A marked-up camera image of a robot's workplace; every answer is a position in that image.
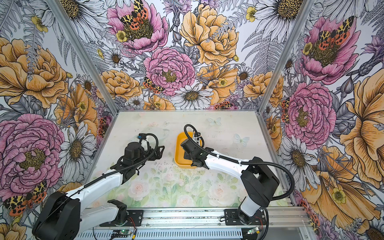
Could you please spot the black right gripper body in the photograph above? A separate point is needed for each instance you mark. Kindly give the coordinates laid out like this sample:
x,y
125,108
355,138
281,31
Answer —
x,y
189,156

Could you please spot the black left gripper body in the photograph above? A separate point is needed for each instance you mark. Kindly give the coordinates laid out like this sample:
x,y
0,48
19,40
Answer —
x,y
145,155

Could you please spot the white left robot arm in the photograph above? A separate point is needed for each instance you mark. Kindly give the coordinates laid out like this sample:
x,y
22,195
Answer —
x,y
64,215

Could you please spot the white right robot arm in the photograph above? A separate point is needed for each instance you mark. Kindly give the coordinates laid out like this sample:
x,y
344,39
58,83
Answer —
x,y
259,181

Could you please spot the yellow oval plastic bin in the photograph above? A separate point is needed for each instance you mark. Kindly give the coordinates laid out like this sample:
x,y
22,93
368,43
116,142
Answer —
x,y
179,153

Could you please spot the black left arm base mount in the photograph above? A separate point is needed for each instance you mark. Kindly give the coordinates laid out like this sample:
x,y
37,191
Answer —
x,y
131,218

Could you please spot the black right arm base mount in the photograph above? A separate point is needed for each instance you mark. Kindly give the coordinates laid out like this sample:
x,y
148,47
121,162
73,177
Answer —
x,y
234,217

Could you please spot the right aluminium corner post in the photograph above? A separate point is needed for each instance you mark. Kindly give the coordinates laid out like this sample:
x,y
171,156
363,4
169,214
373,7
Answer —
x,y
299,24

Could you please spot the aluminium corner frame post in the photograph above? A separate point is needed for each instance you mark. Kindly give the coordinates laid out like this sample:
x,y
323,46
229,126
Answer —
x,y
72,34

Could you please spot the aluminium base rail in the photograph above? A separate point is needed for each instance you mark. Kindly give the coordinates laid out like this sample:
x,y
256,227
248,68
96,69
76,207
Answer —
x,y
221,223

